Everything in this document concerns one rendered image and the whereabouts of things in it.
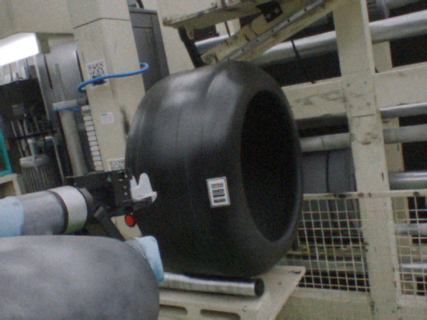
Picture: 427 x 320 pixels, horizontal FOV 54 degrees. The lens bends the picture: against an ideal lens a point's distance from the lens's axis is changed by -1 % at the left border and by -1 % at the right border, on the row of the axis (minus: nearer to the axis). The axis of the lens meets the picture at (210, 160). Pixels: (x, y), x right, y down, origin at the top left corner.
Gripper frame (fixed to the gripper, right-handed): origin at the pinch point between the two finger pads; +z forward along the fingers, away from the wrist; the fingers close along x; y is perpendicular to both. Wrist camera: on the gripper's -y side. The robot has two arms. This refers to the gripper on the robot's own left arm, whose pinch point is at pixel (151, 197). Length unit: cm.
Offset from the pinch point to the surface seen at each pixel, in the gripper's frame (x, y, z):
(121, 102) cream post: 28.1, 23.8, 26.5
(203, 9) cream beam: 10, 50, 49
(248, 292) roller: -6.8, -28.7, 24.4
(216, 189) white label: -9.7, -0.3, 9.7
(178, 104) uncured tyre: 0.2, 19.2, 14.4
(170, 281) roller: 17.3, -27.7, 24.4
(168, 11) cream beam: 23, 53, 49
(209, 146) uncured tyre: -8.6, 8.8, 10.8
